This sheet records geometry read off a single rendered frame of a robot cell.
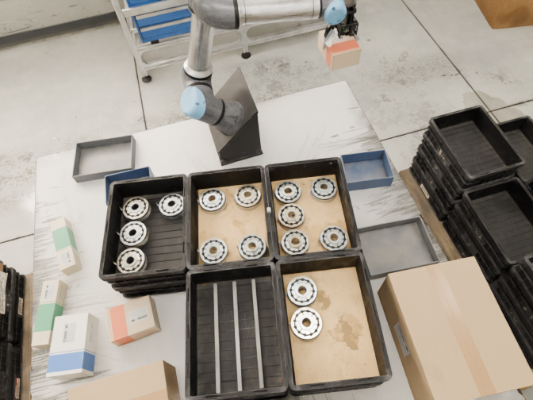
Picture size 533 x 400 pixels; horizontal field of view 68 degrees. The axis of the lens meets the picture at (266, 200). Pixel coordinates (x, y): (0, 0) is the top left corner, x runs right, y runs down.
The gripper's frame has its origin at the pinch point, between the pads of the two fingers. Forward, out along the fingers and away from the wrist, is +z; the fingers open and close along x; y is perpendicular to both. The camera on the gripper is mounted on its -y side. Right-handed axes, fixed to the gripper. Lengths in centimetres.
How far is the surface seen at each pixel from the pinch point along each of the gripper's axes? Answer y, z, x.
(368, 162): 35, 39, 5
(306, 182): 44, 26, -28
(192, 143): -3, 40, -70
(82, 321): 72, 30, -121
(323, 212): 59, 26, -26
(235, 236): 59, 26, -61
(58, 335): 75, 30, -130
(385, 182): 48, 35, 6
